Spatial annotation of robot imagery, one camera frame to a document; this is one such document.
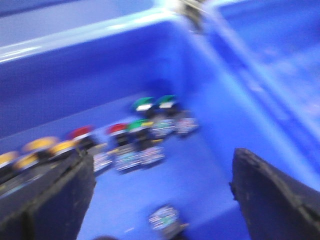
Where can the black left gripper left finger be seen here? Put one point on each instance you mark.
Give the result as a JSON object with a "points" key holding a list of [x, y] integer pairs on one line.
{"points": [[48, 202]]}

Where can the blue rear left bin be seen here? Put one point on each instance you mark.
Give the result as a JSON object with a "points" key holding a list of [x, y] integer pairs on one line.
{"points": [[23, 20]]}

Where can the red push button in source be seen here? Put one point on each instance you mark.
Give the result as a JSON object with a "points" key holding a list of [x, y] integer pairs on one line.
{"points": [[124, 154]]}

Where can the yellow push button in source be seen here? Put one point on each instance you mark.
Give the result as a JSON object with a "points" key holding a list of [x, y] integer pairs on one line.
{"points": [[41, 146]]}

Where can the blue target plastic bin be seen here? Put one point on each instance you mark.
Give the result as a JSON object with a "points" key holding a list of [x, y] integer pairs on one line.
{"points": [[275, 44]]}

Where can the green push button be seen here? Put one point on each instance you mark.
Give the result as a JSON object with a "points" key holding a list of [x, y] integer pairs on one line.
{"points": [[149, 152], [169, 104], [145, 106]]}

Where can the metal flow rack frame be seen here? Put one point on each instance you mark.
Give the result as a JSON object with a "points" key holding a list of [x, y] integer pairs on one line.
{"points": [[193, 10]]}

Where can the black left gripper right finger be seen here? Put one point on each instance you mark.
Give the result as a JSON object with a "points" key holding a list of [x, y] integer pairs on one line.
{"points": [[275, 206]]}

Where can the blue source plastic bin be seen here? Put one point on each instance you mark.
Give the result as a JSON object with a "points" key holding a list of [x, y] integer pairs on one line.
{"points": [[91, 75]]}

